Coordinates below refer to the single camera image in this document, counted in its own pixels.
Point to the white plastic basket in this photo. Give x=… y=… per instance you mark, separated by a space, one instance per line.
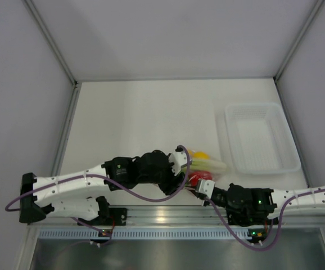
x=260 y=139

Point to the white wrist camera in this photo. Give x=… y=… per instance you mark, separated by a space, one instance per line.
x=204 y=189
x=179 y=159

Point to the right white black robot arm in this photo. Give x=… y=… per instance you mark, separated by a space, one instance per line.
x=245 y=207

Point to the slotted white cable duct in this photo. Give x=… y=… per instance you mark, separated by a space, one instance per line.
x=137 y=234

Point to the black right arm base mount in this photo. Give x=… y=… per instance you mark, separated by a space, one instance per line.
x=238 y=217

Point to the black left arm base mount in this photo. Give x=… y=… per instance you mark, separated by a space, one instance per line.
x=108 y=217

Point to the yellow toy pepper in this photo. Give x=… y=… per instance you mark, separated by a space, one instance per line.
x=201 y=155

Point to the clear polka dot zip bag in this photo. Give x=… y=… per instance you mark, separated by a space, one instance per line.
x=216 y=176

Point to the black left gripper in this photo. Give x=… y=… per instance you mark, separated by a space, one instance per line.
x=174 y=183

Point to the red toy pepper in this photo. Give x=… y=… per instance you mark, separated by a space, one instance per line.
x=194 y=177

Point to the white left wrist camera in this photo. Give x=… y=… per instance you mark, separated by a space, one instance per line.
x=179 y=159

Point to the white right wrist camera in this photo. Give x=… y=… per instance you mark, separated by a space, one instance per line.
x=204 y=189

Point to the pale green toy celery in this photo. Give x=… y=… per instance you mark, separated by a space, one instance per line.
x=212 y=166

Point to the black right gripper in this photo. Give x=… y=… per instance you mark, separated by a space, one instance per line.
x=199 y=194

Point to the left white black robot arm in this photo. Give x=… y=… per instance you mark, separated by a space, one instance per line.
x=82 y=195

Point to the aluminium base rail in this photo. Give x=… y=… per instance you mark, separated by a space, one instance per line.
x=194 y=215

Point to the aluminium frame post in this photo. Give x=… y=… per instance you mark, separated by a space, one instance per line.
x=48 y=37

